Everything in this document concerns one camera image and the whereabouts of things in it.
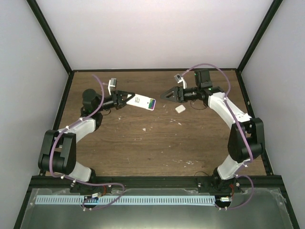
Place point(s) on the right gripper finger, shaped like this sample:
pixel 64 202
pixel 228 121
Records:
pixel 171 98
pixel 171 93

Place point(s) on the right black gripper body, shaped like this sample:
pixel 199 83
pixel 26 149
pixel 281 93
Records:
pixel 184 98

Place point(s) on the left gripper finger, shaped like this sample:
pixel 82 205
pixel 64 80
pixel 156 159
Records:
pixel 124 99
pixel 126 94

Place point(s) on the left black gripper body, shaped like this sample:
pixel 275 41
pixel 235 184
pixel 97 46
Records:
pixel 114 96

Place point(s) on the white battery compartment cover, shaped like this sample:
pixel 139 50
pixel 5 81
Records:
pixel 180 109

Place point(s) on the white remote control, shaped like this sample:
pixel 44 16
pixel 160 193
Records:
pixel 140 101

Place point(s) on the green battery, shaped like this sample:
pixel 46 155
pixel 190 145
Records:
pixel 150 106

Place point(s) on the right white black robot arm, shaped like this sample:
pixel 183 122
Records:
pixel 246 140

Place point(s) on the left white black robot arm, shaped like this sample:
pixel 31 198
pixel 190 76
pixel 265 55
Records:
pixel 58 151

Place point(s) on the grey metal front plate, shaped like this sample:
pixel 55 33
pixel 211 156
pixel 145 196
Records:
pixel 259 208

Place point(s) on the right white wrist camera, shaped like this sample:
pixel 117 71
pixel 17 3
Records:
pixel 180 79

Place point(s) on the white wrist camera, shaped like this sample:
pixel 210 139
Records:
pixel 112 85
pixel 180 79

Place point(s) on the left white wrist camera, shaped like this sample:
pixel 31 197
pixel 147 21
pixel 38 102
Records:
pixel 112 85

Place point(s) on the black front mounting rail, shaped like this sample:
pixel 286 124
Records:
pixel 201 183

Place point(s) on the light blue slotted cable duct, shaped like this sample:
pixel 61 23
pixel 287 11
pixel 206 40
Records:
pixel 126 200

